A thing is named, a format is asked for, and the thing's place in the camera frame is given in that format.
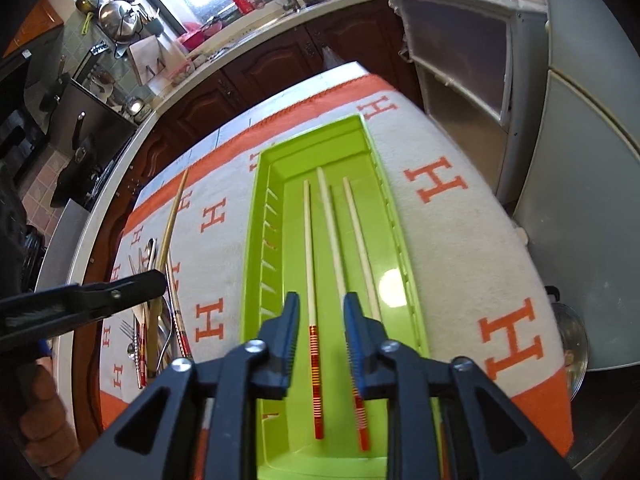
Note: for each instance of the white cutting board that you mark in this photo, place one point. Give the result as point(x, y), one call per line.
point(147, 57)

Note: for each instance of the steel pots on rack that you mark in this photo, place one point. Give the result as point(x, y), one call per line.
point(119, 19)

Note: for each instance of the green plastic tray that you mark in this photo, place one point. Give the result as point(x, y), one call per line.
point(290, 240)

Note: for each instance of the white shelf cabinet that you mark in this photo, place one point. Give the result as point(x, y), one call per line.
point(450, 35)

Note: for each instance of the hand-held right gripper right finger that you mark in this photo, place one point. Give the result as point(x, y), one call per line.
point(354, 345)

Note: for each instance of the glass pot lid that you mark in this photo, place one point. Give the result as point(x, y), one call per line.
point(572, 345)

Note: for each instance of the white chopstick red striped end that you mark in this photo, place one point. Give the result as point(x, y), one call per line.
point(176, 305)
point(330, 230)
point(357, 240)
point(310, 260)

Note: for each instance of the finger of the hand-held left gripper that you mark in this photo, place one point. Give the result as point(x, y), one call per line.
point(125, 292)

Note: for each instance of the black gas stove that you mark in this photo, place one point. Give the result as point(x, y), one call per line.
point(80, 175)

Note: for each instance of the orange and white printed blanket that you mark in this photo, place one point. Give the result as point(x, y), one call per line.
point(450, 240)

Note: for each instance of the grey refrigerator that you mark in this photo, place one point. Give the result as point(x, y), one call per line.
point(590, 160)

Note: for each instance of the person's left hand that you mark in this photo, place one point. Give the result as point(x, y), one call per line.
point(45, 410)

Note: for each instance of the steel fork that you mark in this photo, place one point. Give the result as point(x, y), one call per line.
point(127, 332)

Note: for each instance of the yellowish bamboo chopstick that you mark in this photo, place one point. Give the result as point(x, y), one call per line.
point(172, 220)

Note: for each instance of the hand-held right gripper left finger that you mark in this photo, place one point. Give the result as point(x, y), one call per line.
point(287, 330)

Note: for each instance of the pink bowl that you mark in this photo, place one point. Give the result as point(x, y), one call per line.
point(192, 39)

